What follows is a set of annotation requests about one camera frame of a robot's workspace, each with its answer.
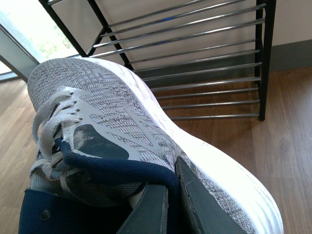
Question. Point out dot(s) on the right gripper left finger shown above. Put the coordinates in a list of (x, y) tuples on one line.
[(150, 214)]

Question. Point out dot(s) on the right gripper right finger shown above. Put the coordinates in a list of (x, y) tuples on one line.
[(201, 212)]

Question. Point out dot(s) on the grey sneaker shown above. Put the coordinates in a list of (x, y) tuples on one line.
[(102, 137)]

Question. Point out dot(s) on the black metal shoe rack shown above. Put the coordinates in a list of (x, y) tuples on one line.
[(212, 55)]

